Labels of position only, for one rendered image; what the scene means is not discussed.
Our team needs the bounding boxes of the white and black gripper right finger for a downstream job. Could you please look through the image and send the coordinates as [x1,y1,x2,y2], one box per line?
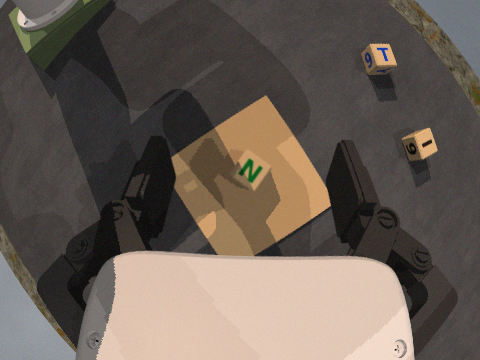
[326,140,458,358]

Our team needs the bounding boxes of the tan flat mat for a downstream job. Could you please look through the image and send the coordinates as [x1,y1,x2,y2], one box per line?
[171,96,331,256]

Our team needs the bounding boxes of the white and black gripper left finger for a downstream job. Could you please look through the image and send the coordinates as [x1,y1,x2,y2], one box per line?
[37,136,176,348]

